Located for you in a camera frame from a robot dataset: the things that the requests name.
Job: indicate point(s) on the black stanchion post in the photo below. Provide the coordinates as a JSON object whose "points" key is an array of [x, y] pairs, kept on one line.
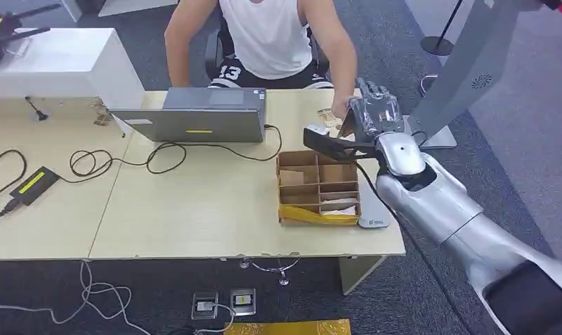
{"points": [[437, 45]]}

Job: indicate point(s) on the grey laptop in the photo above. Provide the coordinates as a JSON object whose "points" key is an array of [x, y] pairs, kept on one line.
{"points": [[202, 122]]}

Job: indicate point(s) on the grey card reader device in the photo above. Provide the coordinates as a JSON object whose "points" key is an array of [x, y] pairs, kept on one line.
{"points": [[373, 213]]}

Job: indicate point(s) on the floor socket with plug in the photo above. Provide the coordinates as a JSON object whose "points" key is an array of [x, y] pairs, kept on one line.
{"points": [[205, 305]]}

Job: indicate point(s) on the person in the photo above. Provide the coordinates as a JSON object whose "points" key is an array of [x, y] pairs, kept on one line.
{"points": [[267, 41]]}

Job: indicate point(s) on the floor socket with yellow label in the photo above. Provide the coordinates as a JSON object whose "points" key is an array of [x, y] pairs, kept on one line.
{"points": [[242, 301]]}

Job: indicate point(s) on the white cabinet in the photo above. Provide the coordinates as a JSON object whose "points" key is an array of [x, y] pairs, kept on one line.
{"points": [[63, 62]]}

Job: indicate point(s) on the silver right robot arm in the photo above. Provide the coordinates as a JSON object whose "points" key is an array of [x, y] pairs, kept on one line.
{"points": [[452, 208]]}

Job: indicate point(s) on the small black plug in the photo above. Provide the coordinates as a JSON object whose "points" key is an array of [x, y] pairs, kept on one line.
{"points": [[40, 113]]}

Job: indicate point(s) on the grey kiosk stand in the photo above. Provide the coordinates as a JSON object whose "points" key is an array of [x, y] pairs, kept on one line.
{"points": [[465, 69]]}

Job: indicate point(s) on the small pale desk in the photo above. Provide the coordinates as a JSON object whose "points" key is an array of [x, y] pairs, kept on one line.
{"points": [[54, 226]]}

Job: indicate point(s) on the white card stack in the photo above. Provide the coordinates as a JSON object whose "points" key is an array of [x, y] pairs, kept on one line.
{"points": [[340, 205]]}

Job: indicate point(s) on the clear sheet on cabinet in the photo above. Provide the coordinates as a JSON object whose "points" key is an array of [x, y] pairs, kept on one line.
{"points": [[17, 46]]}

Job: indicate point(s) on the black power adapter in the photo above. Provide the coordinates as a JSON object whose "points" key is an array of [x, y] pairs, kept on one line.
{"points": [[34, 186]]}

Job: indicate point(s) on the wooden card box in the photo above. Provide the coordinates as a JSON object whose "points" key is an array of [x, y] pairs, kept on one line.
{"points": [[308, 189]]}

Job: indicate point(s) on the person's left hand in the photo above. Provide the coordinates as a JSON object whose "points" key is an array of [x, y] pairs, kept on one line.
{"points": [[340, 107]]}

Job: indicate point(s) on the large pale desk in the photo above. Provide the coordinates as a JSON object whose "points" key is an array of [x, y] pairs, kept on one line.
{"points": [[206, 217]]}

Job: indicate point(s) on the yellow floor sheet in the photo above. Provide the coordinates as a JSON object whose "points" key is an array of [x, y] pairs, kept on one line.
{"points": [[290, 327]]}

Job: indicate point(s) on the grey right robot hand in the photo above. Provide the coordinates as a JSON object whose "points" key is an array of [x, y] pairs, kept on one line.
{"points": [[378, 115]]}

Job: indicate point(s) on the brown card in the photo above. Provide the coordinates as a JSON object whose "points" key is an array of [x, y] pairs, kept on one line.
{"points": [[347, 125]]}

